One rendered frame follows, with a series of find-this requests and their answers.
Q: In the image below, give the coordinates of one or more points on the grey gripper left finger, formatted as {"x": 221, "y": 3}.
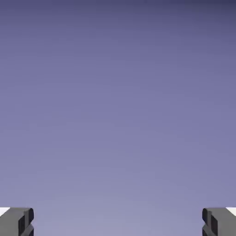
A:
{"x": 12, "y": 222}

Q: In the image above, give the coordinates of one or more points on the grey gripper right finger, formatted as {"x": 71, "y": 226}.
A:
{"x": 222, "y": 222}

